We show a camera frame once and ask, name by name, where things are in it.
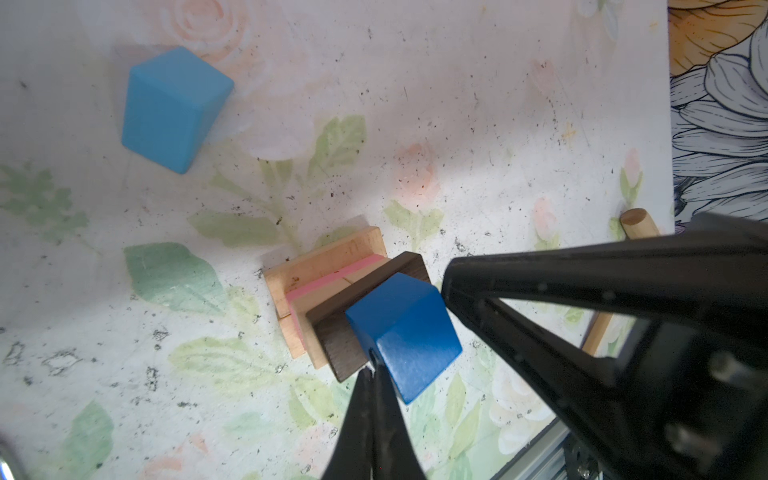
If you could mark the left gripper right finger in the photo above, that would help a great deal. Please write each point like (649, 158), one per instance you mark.
(393, 454)

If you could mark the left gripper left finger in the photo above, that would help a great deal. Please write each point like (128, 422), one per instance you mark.
(352, 458)

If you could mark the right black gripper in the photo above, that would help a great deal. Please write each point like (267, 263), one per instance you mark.
(686, 396)

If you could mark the dark brown block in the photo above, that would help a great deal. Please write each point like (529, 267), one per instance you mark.
(337, 338)

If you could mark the blue cube block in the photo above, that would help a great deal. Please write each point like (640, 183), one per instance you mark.
(404, 323)

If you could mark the small wood cube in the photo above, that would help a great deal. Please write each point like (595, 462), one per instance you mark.
(304, 299)
(366, 267)

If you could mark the pink block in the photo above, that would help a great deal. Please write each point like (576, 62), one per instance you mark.
(330, 279)

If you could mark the light blue triangular block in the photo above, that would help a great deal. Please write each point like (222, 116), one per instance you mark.
(172, 102)

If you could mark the thin wood stick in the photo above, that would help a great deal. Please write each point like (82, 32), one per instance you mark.
(637, 224)

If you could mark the aluminium frame rail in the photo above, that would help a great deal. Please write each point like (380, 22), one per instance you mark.
(543, 458)

